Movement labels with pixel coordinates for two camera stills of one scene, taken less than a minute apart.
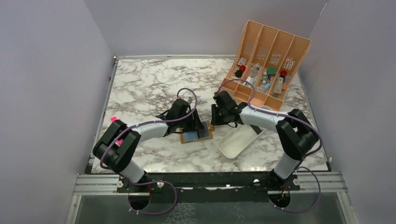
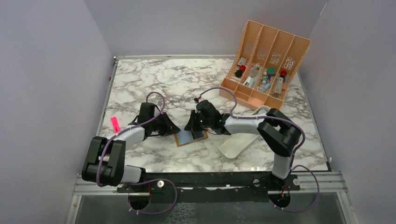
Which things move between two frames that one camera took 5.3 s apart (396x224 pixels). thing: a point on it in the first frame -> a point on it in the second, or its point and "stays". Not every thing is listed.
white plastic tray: x=234 y=143 stays
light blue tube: x=267 y=85 stays
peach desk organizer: x=262 y=66 stays
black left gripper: x=191 y=127 -> x=169 y=126
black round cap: x=238 y=73 stays
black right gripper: x=215 y=121 -> x=191 y=125
